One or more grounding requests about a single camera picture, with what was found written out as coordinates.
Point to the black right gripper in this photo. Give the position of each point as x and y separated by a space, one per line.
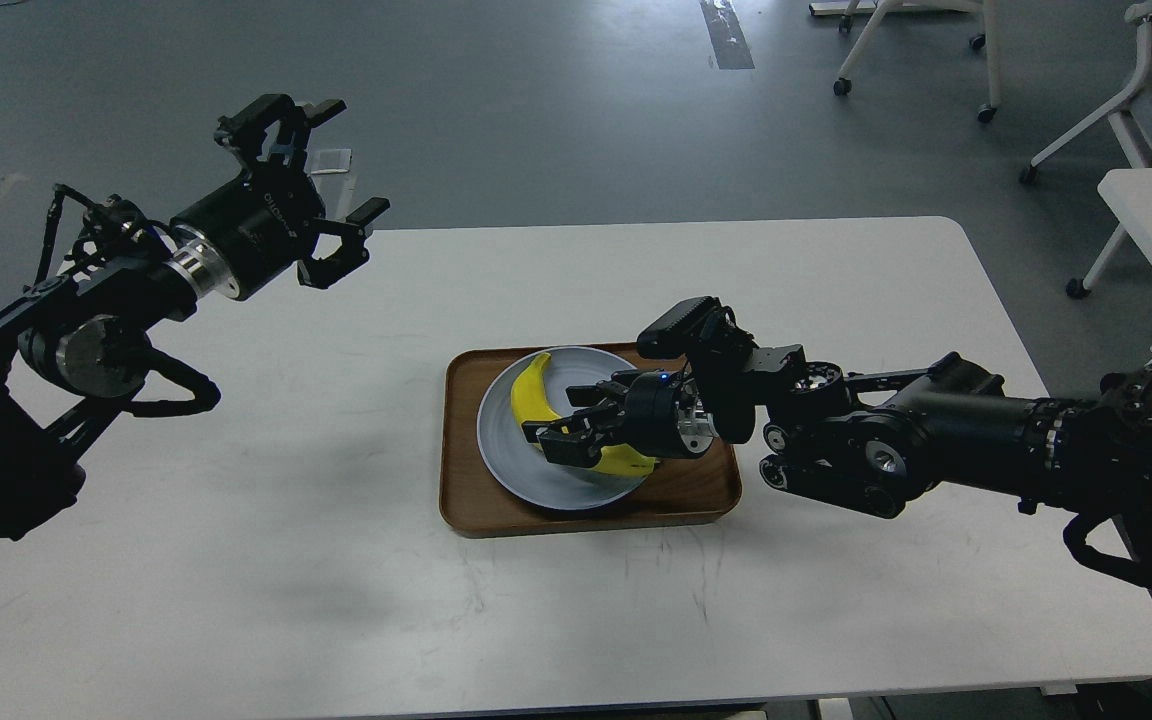
662 417

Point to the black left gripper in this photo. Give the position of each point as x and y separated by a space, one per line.
270 215

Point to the yellow banana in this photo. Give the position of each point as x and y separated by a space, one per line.
530 396

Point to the light blue plate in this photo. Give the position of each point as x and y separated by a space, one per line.
520 467

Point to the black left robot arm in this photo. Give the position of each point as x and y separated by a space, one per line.
74 348

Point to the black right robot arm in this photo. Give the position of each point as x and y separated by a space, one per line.
874 442

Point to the brown wooden tray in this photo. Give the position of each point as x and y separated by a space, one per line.
473 503

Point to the grey floor tape strip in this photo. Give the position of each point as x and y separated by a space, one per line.
730 47

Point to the white rolling chair frame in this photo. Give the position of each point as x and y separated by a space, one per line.
892 31

